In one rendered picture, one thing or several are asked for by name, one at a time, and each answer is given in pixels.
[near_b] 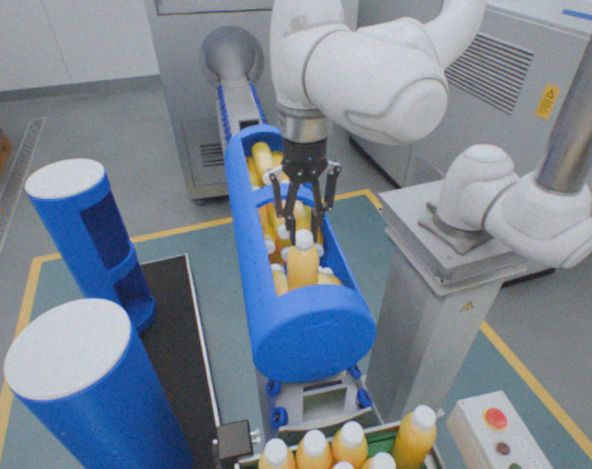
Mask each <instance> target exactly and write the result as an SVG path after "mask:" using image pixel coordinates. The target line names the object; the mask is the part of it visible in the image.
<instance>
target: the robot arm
mask: <svg viewBox="0 0 592 469"><path fill-rule="evenodd" d="M487 2H488V0H444V3H443V6H442V10H441V13H440V15H439V16H438V18H437V19H434V20H432V21H430V22H427V23H426V24H421V23H420V22H419V21H417V20H414V19H408V18H403V19H400V20H394V21H390V22H386V23H381V25H375V26H370V27H364V28H359V29H358V30H357V31H356V32H352V31H351V30H349V29H348V27H347V26H345V25H344V17H343V6H342V2H341V0H275V3H274V8H273V15H272V23H271V37H269V52H271V68H272V77H273V83H274V86H275V88H276V107H277V119H278V130H279V133H281V135H282V136H283V160H282V162H281V166H278V167H275V168H272V167H269V168H268V169H267V170H266V171H267V175H269V178H270V181H271V183H272V186H273V196H274V205H275V211H276V217H277V218H279V219H281V218H285V229H286V231H289V241H291V244H292V246H296V218H295V215H294V207H295V203H296V197H297V193H298V190H299V188H300V184H304V183H310V185H311V190H312V196H313V200H315V206H316V207H315V208H311V233H312V236H313V242H315V243H317V241H318V227H321V226H322V220H323V217H324V216H326V215H324V212H326V211H332V208H333V200H334V194H335V190H336V186H337V178H338V176H339V174H340V173H341V171H342V168H341V166H340V165H339V163H338V161H332V162H330V161H328V158H327V140H328V135H329V134H330V133H331V126H332V122H334V123H336V124H337V125H339V126H340V127H344V128H345V130H347V131H349V132H351V133H353V134H356V135H358V136H359V137H361V138H364V139H367V140H370V141H372V142H376V143H380V144H383V145H394V146H399V145H409V144H413V143H415V142H416V141H419V140H420V139H422V138H424V137H426V136H427V135H428V134H429V132H431V131H432V130H434V129H435V128H436V127H437V125H438V123H439V121H440V120H442V118H443V116H444V114H445V112H446V109H447V106H448V101H449V90H448V84H447V80H446V77H445V75H444V71H445V70H446V69H447V68H448V67H450V66H451V64H452V63H453V62H454V61H456V60H457V59H459V58H460V57H461V55H462V54H463V53H464V51H465V50H466V49H468V47H469V45H470V44H471V43H472V41H473V40H474V38H475V35H477V33H478V30H479V27H480V24H481V22H482V18H483V14H485V10H486V5H487ZM513 168H514V165H513V162H512V160H511V159H510V157H509V155H508V154H506V153H505V152H504V151H503V150H502V149H500V148H497V147H494V145H489V144H476V146H472V147H469V148H468V149H467V150H465V151H464V152H463V153H460V155H459V156H458V157H457V158H456V160H455V161H454V162H453V164H451V167H450V169H449V170H448V173H447V176H446V179H445V180H444V181H443V183H442V188H441V191H440V196H439V199H438V201H434V200H431V199H430V200H428V202H426V206H425V207H426V208H428V209H429V210H430V211H431V212H432V213H433V214H431V215H429V217H424V218H420V219H419V220H418V224H419V225H420V227H422V228H424V229H425V230H428V231H429V232H430V233H432V234H433V235H436V236H437V238H438V239H440V240H441V241H442V242H444V243H446V244H447V245H449V246H450V248H451V249H452V250H454V251H455V252H456V253H457V254H458V255H465V254H466V253H467V252H468V251H469V250H471V249H474V248H476V247H477V246H478V245H480V244H483V243H485V242H487V241H489V240H492V239H494V238H495V239H497V240H498V241H500V242H502V243H503V244H504V245H505V246H506V247H507V248H510V249H512V250H514V251H515V252H517V253H518V254H520V255H522V257H524V258H526V259H528V260H530V261H535V262H537V263H540V264H543V265H544V266H547V267H552V268H557V269H559V268H572V267H573V266H575V265H576V263H579V262H580V261H581V260H583V259H584V258H585V257H586V256H588V254H589V253H590V252H591V251H592V218H590V217H589V215H590V209H591V201H592V195H591V193H590V191H589V189H588V186H586V185H585V182H586V180H588V179H589V176H590V174H591V172H592V32H591V35H590V37H589V40H588V42H587V45H586V47H585V52H584V54H583V57H582V59H581V62H580V64H578V66H577V70H576V72H575V75H574V77H573V80H572V84H571V86H570V89H568V92H567V94H566V97H565V100H564V102H563V104H562V106H561V110H560V112H558V116H557V120H556V122H555V125H554V126H553V129H552V132H550V134H549V137H548V140H547V143H546V145H545V149H544V151H543V152H542V154H541V156H540V160H539V162H538V165H537V168H536V170H535V171H533V172H531V173H528V174H526V175H524V177H522V178H521V179H520V178H519V177H518V174H516V173H515V172H514V171H513ZM326 169H327V171H328V175H327V184H326V192H325V193H324V201H323V204H322V200H321V195H320V189H319V181H318V178H319V176H320V175H321V174H322V172H323V171H325V170H326ZM283 172H284V173H285V174H286V175H287V177H288V178H289V187H288V192H287V197H286V203H285V207H284V208H283V207H282V197H281V187H280V183H278V182H279V181H281V178H282V176H281V175H282V173H283Z"/></svg>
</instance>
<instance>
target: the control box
mask: <svg viewBox="0 0 592 469"><path fill-rule="evenodd" d="M491 408H495V409H499V410H500V411H501V412H502V413H503V414H504V415H505V417H506V419H507V424H506V426H505V427H503V428H497V427H495V426H493V425H491V424H490V423H489V421H488V419H487V417H486V414H487V410H488V409H491ZM447 426H448V428H449V430H450V432H451V436H452V438H453V440H455V443H456V445H457V447H458V449H459V451H460V453H461V455H462V457H464V461H465V463H466V465H467V467H468V469H508V465H510V464H511V463H513V462H515V463H517V464H520V465H521V466H522V469H537V468H538V469H540V468H541V469H553V467H552V466H551V464H550V463H549V462H548V461H547V460H546V457H545V455H544V454H543V452H542V451H541V450H540V447H539V446H537V444H536V442H535V441H534V438H533V437H532V435H531V433H530V432H528V429H527V428H526V426H525V424H524V423H523V421H522V420H521V418H520V417H519V416H518V415H517V413H516V412H515V409H514V407H513V406H512V404H510V403H509V400H508V399H507V397H506V396H505V394H504V391H497V392H492V394H487V395H480V396H474V397H470V398H467V399H461V400H458V401H457V403H455V407H454V408H453V410H452V412H451V415H450V417H449V418H448V420H447ZM520 436H521V438H522V440H523V441H522V440H521V438H518V437H520ZM517 438H518V440H517ZM500 442H505V443H506V444H507V445H508V446H509V448H511V453H509V454H508V455H506V456H504V455H502V454H500V453H499V452H498V451H497V447H496V446H497V444H498V443H500ZM519 442H522V443H519ZM523 443H524V445H523V446H525V447H522V444H523ZM526 447H527V449H526ZM528 450H529V451H530V453H528ZM524 451H525V452H526V453H525V452H524ZM527 456H528V457H530V458H531V457H533V458H531V460H530V458H528V457H527ZM534 462H535V464H534ZM535 465H539V466H540V467H538V466H535ZM533 466H534V467H533ZM536 467H537V468H536Z"/></svg>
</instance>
